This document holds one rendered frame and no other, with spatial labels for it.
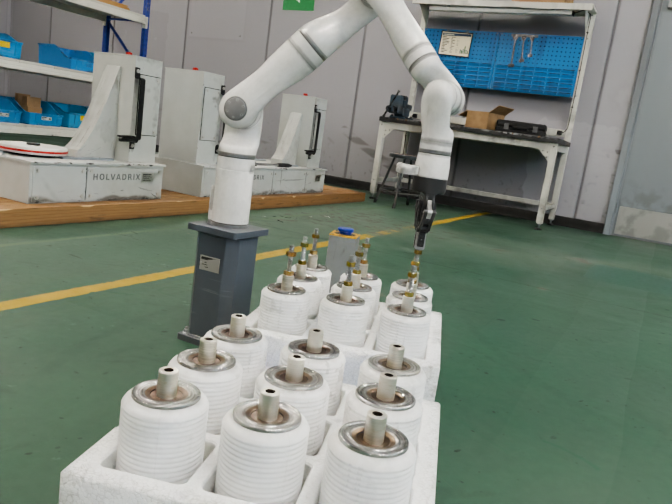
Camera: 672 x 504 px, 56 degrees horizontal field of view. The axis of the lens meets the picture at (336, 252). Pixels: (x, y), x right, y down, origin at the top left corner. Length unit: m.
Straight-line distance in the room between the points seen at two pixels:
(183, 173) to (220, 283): 2.39
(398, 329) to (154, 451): 0.58
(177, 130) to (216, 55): 4.10
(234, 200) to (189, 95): 2.39
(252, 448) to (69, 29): 9.25
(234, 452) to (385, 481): 0.16
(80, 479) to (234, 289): 0.90
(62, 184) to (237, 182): 1.67
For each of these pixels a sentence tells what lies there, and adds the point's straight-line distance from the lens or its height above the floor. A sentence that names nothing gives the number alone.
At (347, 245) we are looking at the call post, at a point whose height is 0.29.
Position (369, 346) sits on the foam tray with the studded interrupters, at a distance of 1.21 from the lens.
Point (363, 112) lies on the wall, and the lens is 6.88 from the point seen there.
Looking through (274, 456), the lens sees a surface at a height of 0.23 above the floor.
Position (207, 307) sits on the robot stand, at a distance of 1.60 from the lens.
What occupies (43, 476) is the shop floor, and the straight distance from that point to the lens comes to 1.10.
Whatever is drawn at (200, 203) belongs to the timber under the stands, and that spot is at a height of 0.06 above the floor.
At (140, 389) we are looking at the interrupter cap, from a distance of 0.76.
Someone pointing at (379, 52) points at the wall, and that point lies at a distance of 6.90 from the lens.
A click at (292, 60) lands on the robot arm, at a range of 1.51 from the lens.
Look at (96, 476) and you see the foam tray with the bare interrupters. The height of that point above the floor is 0.18.
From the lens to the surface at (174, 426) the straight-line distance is 0.72.
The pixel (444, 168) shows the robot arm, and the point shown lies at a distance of 1.39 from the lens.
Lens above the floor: 0.56
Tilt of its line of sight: 11 degrees down
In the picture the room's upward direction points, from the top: 8 degrees clockwise
